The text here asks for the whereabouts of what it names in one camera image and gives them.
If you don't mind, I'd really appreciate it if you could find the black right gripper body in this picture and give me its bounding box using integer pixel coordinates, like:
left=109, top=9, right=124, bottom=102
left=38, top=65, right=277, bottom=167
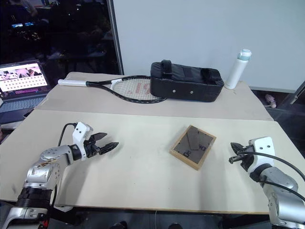
left=237, top=145, right=255, bottom=173

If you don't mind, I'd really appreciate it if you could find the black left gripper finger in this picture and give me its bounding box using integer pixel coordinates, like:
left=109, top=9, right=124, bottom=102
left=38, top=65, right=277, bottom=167
left=99, top=142, right=120, bottom=155
left=90, top=132, right=108, bottom=144

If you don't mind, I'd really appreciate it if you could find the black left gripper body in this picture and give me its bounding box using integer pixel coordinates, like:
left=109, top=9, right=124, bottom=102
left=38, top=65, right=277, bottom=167
left=83, top=136, right=102, bottom=157

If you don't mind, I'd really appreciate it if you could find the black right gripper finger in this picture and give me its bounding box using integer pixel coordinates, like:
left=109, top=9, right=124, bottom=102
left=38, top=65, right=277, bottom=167
left=230, top=142, right=246, bottom=154
left=228, top=155, right=244, bottom=165

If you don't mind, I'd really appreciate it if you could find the open laptop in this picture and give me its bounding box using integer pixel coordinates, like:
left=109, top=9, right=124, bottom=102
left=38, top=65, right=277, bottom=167
left=0, top=59, right=52, bottom=125

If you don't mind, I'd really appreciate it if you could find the square wooden framed clock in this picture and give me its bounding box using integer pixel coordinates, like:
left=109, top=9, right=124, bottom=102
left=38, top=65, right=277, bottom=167
left=169, top=125, right=217, bottom=171

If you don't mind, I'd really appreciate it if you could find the black tennis racket white grip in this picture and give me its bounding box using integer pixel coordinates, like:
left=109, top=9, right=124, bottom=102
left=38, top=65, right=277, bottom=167
left=58, top=75, right=168, bottom=104

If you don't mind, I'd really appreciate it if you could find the pink object on floor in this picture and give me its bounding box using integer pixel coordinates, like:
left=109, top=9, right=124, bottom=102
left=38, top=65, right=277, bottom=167
left=265, top=94, right=277, bottom=108

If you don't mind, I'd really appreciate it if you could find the white water bottle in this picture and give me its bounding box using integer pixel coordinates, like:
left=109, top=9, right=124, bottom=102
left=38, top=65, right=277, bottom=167
left=224, top=48, right=253, bottom=90

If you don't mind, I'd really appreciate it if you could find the grey metal bar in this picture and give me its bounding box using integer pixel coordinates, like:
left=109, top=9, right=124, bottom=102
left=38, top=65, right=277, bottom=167
left=289, top=80, right=305, bottom=105

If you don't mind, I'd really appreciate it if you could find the black padded bag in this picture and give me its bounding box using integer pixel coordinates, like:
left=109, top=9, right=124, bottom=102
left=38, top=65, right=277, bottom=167
left=150, top=60, right=225, bottom=103

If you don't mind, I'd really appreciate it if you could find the lit background monitor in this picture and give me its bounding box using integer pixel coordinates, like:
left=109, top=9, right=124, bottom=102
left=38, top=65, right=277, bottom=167
left=11, top=21, right=36, bottom=28

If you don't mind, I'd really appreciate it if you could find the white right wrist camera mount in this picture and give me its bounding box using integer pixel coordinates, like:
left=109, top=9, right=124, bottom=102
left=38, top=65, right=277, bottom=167
left=247, top=136, right=276, bottom=173

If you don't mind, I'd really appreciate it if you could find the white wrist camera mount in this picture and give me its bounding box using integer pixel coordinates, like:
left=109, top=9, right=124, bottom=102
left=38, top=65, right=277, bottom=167
left=71, top=122, right=94, bottom=161
left=247, top=136, right=276, bottom=173

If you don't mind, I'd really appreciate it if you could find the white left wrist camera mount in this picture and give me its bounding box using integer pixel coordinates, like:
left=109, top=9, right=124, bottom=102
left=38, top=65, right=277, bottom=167
left=71, top=122, right=94, bottom=161

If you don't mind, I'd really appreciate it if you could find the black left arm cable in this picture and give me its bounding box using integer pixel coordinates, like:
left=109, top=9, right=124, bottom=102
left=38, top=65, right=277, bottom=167
left=58, top=122, right=77, bottom=146

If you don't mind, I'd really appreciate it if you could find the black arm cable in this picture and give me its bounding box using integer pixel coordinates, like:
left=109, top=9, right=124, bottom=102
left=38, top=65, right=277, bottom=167
left=58, top=122, right=77, bottom=146
left=237, top=148, right=305, bottom=200

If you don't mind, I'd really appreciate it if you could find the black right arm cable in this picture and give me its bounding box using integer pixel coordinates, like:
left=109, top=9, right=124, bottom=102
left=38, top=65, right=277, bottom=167
left=237, top=148, right=305, bottom=200

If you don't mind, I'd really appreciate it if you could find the grey metal post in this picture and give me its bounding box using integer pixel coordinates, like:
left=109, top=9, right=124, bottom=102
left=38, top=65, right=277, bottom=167
left=106, top=0, right=125, bottom=75

